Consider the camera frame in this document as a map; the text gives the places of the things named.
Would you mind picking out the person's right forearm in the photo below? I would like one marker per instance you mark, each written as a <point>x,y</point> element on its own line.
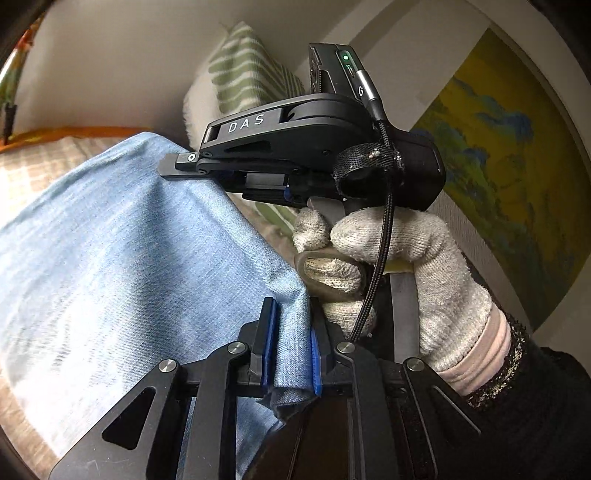
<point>540,406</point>

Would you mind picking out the orange wooden bed frame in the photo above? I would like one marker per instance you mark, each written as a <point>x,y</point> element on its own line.
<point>69,134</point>

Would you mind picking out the colourful patterned scarf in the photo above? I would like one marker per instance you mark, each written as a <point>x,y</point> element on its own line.
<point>18,64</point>

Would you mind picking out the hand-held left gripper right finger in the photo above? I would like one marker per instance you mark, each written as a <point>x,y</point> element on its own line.
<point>316,360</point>

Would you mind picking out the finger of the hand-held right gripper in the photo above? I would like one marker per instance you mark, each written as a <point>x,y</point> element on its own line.
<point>263,187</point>
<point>189,161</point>

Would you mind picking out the yellow landscape painting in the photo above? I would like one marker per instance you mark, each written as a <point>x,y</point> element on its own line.
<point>508,161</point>

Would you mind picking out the blue denim pants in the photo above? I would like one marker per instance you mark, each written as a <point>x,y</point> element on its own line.
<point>138,258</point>

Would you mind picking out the green striped pillow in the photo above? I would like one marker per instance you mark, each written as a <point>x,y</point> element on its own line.
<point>240,69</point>

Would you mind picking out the beige woven blanket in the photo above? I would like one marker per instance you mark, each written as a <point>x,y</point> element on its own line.
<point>41,161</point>

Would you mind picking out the person's right hand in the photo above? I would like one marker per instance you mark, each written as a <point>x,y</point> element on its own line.
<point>415,258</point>

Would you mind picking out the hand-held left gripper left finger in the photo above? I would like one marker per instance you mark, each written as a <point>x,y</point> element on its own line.
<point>268,341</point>

